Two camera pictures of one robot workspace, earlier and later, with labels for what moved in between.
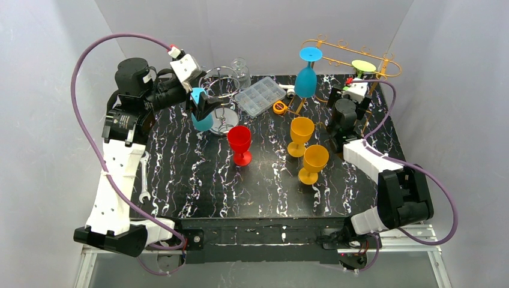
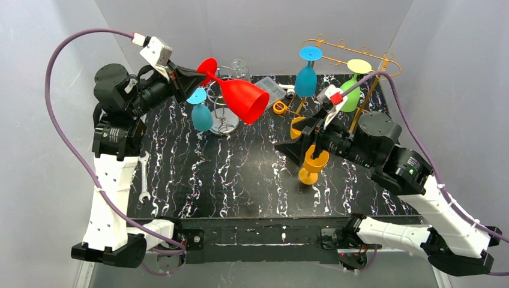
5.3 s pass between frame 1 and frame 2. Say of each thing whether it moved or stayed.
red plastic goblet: moved
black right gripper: moved
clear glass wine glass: stayed
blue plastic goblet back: stayed
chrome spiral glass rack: stayed
